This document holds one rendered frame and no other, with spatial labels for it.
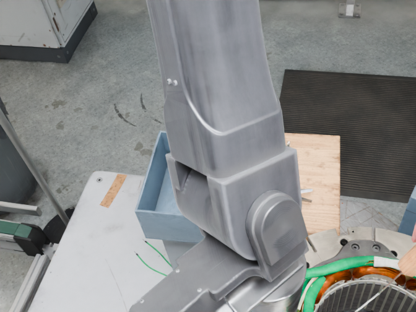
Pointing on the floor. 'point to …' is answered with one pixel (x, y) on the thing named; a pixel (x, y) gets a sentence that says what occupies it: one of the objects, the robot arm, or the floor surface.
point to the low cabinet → (43, 28)
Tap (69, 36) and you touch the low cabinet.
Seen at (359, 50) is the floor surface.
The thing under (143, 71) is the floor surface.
